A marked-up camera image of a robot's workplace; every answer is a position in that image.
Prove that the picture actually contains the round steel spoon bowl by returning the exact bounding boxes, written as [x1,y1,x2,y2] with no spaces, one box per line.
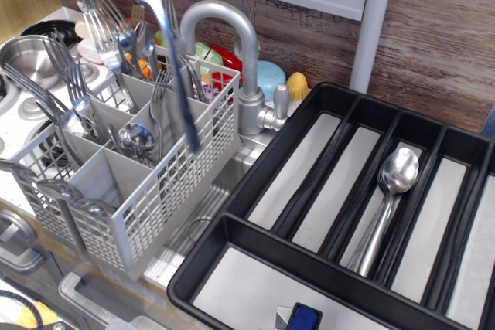
[118,123,155,151]

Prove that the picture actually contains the grey plastic cutlery basket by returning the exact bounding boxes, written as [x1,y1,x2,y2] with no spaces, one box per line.
[12,58,241,280]

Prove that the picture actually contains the stacked steel spoons in tray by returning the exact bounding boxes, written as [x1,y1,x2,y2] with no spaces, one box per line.
[348,148,419,277]

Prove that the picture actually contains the black cutlery tray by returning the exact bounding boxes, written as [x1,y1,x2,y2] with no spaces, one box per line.
[167,83,494,329]

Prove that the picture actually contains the silver sink faucet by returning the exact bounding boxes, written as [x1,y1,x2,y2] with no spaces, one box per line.
[179,0,290,135]

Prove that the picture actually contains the light blue plastic bowl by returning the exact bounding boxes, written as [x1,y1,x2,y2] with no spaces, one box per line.
[258,60,286,101]

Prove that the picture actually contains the yellow toy corn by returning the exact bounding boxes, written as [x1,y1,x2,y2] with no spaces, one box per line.
[286,72,309,100]

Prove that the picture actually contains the tall steel fork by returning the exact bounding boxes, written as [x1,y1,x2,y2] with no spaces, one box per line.
[163,0,207,103]

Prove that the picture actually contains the steel forks at left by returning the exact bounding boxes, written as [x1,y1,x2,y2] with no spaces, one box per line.
[2,27,105,171]

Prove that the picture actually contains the hanging steel fork back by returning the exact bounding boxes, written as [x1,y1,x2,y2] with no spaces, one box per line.
[77,0,137,114]

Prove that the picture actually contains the steel pot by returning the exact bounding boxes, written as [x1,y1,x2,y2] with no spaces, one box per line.
[1,35,60,90]

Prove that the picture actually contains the yellow cloth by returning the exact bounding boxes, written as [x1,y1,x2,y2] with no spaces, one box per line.
[15,301,59,329]

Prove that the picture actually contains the steel spoon handle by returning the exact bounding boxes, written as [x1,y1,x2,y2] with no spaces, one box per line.
[0,158,37,180]
[36,179,83,200]
[73,198,115,218]

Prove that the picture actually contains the blue handled tool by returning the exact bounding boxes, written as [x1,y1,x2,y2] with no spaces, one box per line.
[275,302,323,330]

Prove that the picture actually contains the steel spoon handle front left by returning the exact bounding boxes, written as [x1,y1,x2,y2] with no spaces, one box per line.
[36,179,83,200]

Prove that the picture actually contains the grey metal post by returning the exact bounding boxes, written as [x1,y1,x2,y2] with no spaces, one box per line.
[350,0,388,94]

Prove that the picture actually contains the steel spoon handle far left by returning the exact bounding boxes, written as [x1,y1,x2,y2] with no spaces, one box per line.
[0,158,37,180]

